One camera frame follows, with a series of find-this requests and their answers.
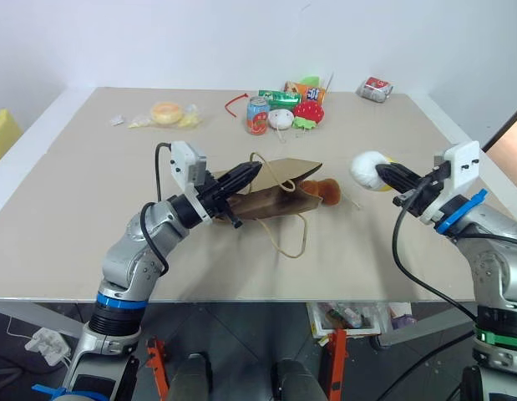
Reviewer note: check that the dark rounded shape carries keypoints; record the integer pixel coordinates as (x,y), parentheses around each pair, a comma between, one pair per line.
(191,376)
(295,380)

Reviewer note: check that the brown plush toy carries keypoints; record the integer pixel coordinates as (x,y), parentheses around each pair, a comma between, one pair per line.
(329,192)

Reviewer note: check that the clear bag with yellow item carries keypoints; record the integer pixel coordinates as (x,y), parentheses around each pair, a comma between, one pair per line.
(166,113)

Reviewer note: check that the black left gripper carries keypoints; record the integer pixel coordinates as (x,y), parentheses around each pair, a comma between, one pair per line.
(214,196)

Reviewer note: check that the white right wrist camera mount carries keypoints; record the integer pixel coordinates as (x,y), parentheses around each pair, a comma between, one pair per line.
(464,163)

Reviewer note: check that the small white packet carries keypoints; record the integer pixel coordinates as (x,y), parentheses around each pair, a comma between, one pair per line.
(116,120)

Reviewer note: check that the white round plush toy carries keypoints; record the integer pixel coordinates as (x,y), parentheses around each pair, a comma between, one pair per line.
(280,119)

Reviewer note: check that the white and yellow plush toy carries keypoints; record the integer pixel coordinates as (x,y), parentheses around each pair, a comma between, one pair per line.
(364,169)

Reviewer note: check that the brown paper bag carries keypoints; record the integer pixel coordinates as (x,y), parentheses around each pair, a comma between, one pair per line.
(279,200)

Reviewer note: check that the white box of clutter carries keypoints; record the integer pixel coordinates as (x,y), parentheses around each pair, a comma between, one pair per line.
(346,319)

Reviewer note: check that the green toy piece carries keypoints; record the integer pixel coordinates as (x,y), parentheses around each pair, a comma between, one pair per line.
(310,79)

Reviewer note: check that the orange metal stand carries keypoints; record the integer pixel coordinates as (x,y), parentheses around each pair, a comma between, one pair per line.
(337,363)
(156,367)

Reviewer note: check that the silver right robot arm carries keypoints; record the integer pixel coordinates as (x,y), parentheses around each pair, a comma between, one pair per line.
(492,259)

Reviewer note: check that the yellow toy in plastic wrap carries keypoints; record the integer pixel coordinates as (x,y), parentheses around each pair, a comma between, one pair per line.
(190,120)

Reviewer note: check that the thin wooden stick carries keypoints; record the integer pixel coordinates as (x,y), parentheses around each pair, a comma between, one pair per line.
(329,81)

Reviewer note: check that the orange brown object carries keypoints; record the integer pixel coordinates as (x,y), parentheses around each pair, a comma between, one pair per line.
(510,167)

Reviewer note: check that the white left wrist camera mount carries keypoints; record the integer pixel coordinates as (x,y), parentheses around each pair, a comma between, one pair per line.
(183,160)

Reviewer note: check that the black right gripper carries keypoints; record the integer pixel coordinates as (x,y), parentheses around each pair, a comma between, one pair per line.
(425,190)

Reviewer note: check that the yellow bin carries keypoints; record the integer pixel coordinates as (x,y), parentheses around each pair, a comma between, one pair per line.
(3,133)

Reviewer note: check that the crushed silver red can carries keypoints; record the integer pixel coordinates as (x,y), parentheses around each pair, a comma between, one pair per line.
(375,89)

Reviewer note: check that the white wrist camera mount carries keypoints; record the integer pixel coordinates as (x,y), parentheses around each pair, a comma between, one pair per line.
(464,163)
(183,160)

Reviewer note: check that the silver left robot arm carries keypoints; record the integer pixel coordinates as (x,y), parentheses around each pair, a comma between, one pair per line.
(128,255)

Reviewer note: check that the small yellow wrapped toy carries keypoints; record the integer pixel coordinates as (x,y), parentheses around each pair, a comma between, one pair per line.
(139,122)

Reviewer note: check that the red and green plush toy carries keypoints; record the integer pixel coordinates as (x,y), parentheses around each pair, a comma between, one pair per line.
(308,113)

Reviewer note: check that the orange snack bag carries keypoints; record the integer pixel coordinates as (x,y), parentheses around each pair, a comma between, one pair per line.
(308,92)

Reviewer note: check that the blue and red drink can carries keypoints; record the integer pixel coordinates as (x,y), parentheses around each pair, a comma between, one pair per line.
(258,117)

